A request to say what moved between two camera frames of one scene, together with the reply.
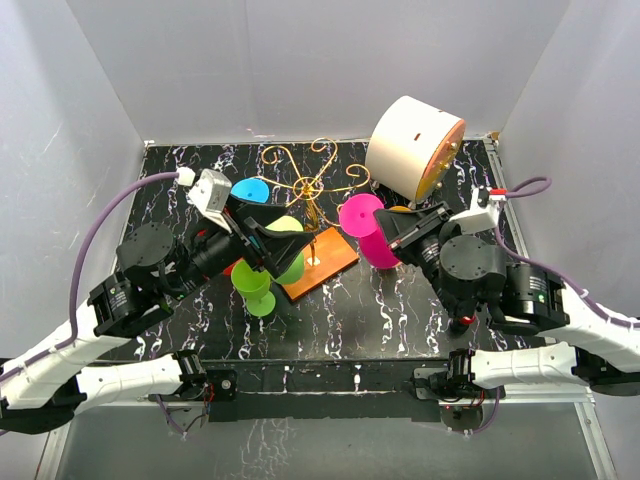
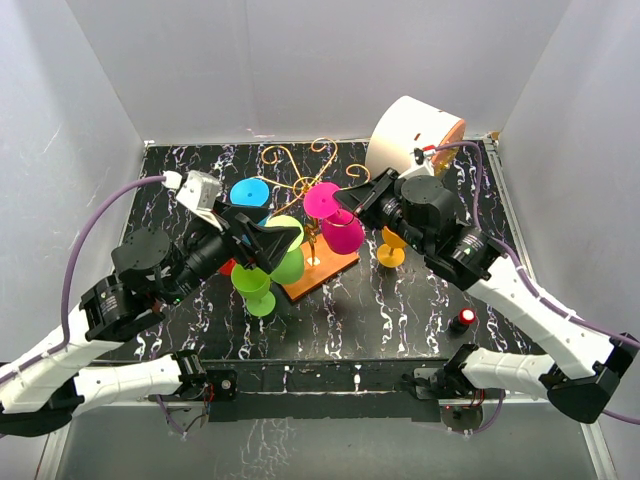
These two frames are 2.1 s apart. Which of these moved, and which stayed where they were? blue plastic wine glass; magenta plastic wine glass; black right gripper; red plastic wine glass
Moved: magenta plastic wine glass; black right gripper
Stayed: red plastic wine glass; blue plastic wine glass
